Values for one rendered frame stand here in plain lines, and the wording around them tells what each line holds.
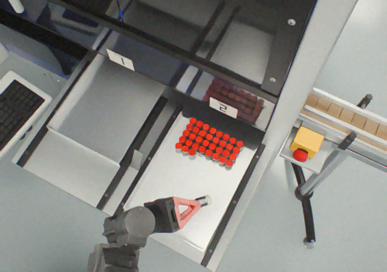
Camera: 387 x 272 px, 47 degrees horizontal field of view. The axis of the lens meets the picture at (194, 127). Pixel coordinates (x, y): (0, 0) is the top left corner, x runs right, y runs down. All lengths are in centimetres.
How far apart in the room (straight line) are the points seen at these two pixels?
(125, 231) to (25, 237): 157
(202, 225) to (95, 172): 36
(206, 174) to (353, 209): 115
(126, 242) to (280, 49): 47
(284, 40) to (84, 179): 77
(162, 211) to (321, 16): 47
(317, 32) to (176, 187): 69
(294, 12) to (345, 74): 180
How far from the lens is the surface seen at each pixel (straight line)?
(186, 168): 134
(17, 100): 160
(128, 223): 79
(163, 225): 90
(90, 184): 137
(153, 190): 133
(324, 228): 228
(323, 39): 83
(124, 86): 146
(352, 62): 265
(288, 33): 86
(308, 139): 125
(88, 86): 149
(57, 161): 142
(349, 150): 144
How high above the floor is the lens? 217
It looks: 68 degrees down
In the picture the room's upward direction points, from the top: 2 degrees counter-clockwise
